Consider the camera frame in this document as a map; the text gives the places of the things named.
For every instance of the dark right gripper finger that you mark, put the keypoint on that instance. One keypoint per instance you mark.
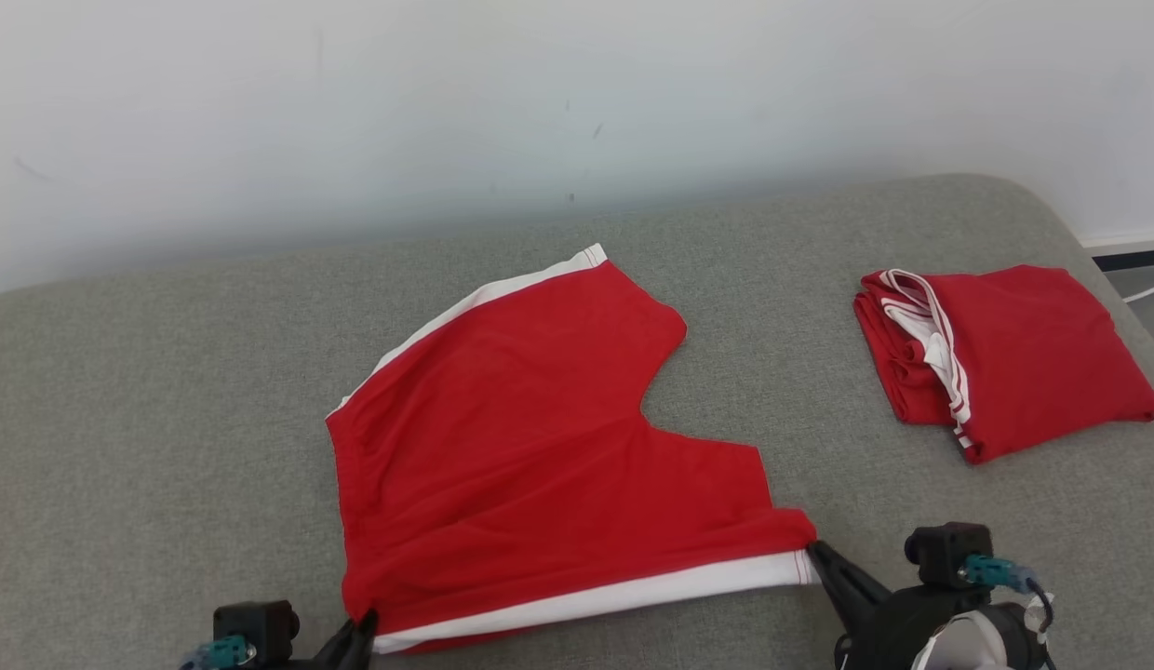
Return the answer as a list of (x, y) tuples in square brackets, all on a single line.
[(856, 582), (833, 586)]

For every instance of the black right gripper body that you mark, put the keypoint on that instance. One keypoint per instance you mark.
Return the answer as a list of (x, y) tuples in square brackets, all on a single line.
[(903, 628)]

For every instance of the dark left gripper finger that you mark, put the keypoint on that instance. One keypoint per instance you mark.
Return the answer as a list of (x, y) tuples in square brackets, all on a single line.
[(365, 647), (335, 649)]

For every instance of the red shorts with white stripes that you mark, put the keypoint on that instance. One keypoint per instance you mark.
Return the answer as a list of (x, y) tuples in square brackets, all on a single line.
[(503, 447)]

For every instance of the red Bulls 23 jersey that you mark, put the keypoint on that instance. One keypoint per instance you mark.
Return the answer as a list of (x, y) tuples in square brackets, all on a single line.
[(1042, 354)]

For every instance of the black skirting board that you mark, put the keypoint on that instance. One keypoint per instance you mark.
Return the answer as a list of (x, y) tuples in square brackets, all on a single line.
[(1133, 260)]

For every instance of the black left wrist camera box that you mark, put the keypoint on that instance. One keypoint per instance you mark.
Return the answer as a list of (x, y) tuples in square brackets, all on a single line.
[(256, 631)]

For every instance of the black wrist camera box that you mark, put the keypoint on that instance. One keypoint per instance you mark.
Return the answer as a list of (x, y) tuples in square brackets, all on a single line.
[(949, 554), (256, 631)]

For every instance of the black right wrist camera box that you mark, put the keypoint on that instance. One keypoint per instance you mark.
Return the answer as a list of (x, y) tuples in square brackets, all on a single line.
[(949, 554)]

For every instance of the teal right camera connector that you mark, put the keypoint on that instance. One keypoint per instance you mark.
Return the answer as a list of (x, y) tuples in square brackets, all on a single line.
[(996, 570)]

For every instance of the teal camera connector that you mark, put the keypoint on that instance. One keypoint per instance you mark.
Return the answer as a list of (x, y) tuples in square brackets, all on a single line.
[(996, 570), (219, 653)]

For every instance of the teal left camera connector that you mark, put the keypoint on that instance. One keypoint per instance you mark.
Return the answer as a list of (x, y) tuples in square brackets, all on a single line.
[(219, 653)]

